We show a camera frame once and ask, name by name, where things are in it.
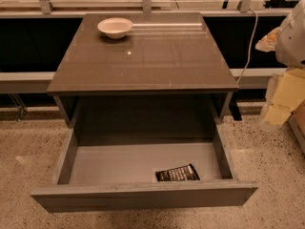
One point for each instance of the black rxbar chocolate wrapper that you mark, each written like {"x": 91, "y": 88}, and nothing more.
{"x": 182, "y": 173}

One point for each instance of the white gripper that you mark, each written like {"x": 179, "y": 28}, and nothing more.
{"x": 292, "y": 45}

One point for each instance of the metal railing frame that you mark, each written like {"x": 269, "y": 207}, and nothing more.
{"x": 26, "y": 9}

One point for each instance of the grey cabinet with glossy top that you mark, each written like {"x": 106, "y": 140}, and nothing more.
{"x": 162, "y": 53}

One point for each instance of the open grey top drawer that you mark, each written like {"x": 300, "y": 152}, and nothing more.
{"x": 117, "y": 143}

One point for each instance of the white paper bowl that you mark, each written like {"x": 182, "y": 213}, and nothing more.
{"x": 115, "y": 28}

